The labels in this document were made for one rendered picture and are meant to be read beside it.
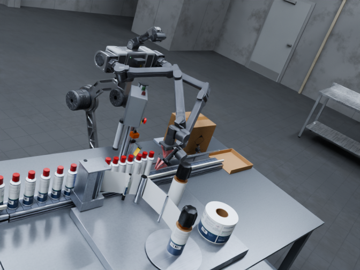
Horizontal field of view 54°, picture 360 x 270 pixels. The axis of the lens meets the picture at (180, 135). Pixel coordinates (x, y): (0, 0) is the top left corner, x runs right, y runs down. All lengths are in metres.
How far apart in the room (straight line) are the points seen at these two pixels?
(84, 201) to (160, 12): 8.01
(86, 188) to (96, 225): 0.20
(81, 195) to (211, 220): 0.72
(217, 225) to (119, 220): 0.54
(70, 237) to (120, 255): 0.28
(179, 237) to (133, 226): 0.30
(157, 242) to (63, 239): 0.48
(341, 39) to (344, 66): 0.65
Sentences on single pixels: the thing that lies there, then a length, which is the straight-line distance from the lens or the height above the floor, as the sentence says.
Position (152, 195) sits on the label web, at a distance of 2.09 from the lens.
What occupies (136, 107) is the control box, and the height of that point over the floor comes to 1.41.
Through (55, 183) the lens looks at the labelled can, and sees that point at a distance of 2.01.
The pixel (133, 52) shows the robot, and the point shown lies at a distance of 2.64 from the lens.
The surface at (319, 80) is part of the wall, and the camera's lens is 9.89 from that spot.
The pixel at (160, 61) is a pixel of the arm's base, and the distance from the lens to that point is 2.81.
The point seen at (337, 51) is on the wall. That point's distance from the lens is 9.76.
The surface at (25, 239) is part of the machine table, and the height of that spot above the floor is 0.83.
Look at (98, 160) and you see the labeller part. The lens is 1.98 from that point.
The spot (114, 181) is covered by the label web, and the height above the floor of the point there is 0.99.
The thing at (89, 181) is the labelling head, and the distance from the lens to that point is 1.91.
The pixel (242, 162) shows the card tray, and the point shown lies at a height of 0.83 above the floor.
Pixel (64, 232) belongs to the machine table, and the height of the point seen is 0.83.
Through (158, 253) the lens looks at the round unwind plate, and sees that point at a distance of 1.91.
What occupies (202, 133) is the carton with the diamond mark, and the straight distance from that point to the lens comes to 2.85.
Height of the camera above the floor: 2.23
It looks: 26 degrees down
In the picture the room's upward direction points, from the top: 19 degrees clockwise
